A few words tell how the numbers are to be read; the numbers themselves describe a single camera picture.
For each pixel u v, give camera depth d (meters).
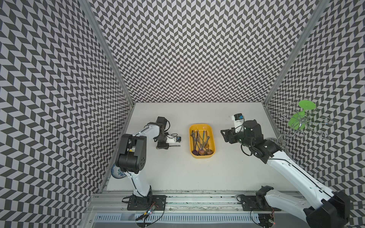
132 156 0.49
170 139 0.85
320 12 0.66
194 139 0.96
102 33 0.79
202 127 1.02
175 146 0.92
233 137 0.68
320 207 0.38
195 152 0.89
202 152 0.89
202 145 0.94
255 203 0.73
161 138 0.82
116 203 0.75
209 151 0.91
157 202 0.75
